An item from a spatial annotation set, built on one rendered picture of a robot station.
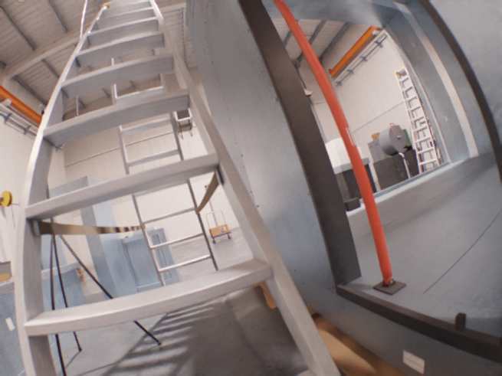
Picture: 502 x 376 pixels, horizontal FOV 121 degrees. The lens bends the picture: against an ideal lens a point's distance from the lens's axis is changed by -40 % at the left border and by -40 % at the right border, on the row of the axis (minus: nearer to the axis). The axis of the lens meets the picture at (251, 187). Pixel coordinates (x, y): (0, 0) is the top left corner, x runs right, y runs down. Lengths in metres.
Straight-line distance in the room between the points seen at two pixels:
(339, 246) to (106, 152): 11.40
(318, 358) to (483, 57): 0.46
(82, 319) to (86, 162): 11.84
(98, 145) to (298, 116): 11.59
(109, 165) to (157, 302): 11.26
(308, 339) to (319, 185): 0.51
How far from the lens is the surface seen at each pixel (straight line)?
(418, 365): 0.67
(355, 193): 5.24
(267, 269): 0.37
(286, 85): 0.84
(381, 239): 0.67
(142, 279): 3.58
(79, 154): 12.51
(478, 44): 0.35
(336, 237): 0.78
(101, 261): 2.87
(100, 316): 0.39
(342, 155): 5.30
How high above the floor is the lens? 0.72
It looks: 4 degrees up
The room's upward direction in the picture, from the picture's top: 17 degrees counter-clockwise
